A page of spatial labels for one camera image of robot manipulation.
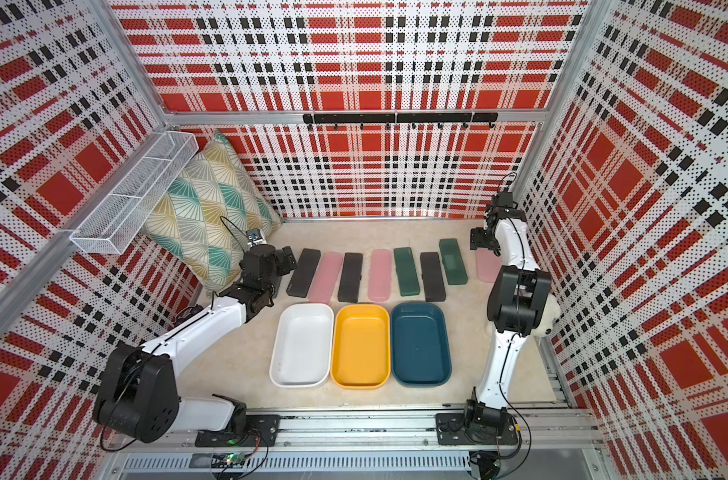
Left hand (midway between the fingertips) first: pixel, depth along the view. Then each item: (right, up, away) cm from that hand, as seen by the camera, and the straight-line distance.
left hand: (278, 252), depth 88 cm
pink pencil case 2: (+30, -10, +18) cm, 36 cm away
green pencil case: (+40, -7, +18) cm, 44 cm away
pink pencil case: (+11, -9, +19) cm, 24 cm away
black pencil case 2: (+49, -9, +14) cm, 52 cm away
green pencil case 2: (+57, -4, +21) cm, 61 cm away
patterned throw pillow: (-21, +10, -1) cm, 24 cm away
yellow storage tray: (+25, -29, +1) cm, 38 cm away
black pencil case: (+20, -9, +19) cm, 29 cm away
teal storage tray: (+42, -27, -1) cm, 50 cm away
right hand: (+67, +3, +9) cm, 68 cm away
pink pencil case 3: (+65, -4, +7) cm, 66 cm away
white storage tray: (+8, -28, -1) cm, 29 cm away
